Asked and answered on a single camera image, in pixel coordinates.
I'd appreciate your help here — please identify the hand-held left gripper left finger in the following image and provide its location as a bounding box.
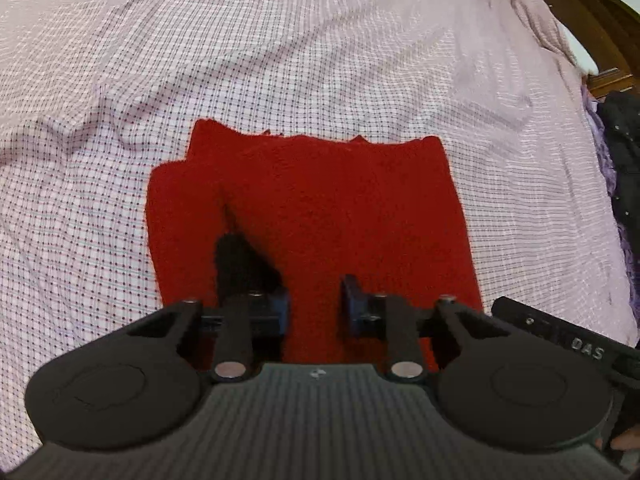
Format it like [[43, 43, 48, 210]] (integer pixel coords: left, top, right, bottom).
[[122, 287, 292, 380]]

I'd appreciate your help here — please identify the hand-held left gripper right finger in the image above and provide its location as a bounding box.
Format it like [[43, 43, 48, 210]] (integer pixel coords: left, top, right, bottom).
[[341, 275, 506, 381]]

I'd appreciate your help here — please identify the red towel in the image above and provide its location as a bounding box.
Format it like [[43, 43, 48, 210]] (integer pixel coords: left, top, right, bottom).
[[144, 118, 485, 377]]

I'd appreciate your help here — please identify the person's right hand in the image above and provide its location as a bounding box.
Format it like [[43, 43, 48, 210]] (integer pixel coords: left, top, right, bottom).
[[612, 429, 640, 457]]

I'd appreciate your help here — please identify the purple cloth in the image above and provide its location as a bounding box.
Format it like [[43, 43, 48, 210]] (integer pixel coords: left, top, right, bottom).
[[579, 76, 640, 323]]

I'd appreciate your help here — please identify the black jacket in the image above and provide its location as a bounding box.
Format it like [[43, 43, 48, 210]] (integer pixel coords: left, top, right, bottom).
[[596, 90, 640, 243]]

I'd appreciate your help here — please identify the pink checked bed sheet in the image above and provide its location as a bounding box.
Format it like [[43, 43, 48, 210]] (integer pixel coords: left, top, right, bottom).
[[0, 0, 640, 466]]

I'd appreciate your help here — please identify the white pillow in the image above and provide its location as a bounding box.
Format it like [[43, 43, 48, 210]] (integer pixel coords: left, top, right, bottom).
[[561, 25, 599, 77]]

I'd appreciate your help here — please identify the wooden headboard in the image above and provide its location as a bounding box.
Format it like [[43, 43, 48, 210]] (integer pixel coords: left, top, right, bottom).
[[539, 0, 640, 102]]

